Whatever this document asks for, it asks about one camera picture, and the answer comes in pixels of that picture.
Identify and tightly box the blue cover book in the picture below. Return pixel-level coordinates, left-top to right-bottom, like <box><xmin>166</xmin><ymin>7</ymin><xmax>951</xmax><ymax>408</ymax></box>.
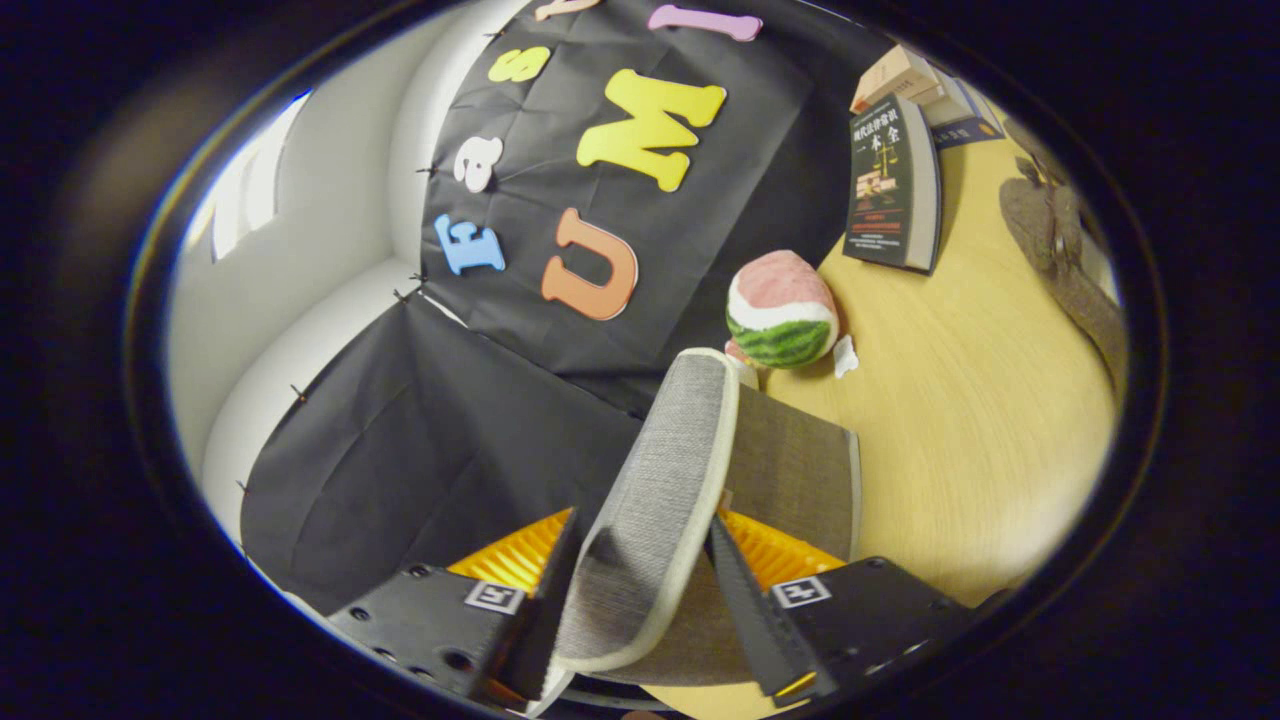
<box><xmin>935</xmin><ymin>95</ymin><xmax>1006</xmax><ymax>151</ymax></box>

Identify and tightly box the grey fabric storage box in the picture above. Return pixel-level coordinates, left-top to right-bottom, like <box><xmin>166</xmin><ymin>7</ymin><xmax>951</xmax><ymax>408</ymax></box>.
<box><xmin>525</xmin><ymin>347</ymin><xmax>863</xmax><ymax>716</ymax></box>

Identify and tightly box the beige cover book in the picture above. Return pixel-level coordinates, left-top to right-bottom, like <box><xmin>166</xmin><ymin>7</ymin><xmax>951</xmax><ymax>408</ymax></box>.
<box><xmin>850</xmin><ymin>45</ymin><xmax>941</xmax><ymax>114</ymax></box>

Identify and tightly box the white cover book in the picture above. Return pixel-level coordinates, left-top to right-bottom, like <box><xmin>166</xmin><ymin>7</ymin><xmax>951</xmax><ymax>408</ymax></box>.
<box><xmin>920</xmin><ymin>68</ymin><xmax>979</xmax><ymax>127</ymax></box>

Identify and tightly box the black cover book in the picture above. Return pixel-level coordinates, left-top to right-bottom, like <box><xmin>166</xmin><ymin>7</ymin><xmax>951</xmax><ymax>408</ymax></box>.
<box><xmin>843</xmin><ymin>93</ymin><xmax>942</xmax><ymax>275</ymax></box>

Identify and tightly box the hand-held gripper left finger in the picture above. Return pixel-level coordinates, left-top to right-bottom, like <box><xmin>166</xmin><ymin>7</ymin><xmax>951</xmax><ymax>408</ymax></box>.
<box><xmin>325</xmin><ymin>507</ymin><xmax>581</xmax><ymax>706</ymax></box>

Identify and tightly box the watermelon slice plush toy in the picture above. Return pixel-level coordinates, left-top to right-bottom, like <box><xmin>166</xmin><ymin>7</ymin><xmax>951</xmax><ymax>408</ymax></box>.
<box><xmin>725</xmin><ymin>250</ymin><xmax>859</xmax><ymax>379</ymax></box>

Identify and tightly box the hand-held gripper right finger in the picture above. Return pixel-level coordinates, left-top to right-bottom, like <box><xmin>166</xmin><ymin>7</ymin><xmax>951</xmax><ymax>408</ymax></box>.
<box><xmin>708</xmin><ymin>510</ymin><xmax>976</xmax><ymax>709</ymax></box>

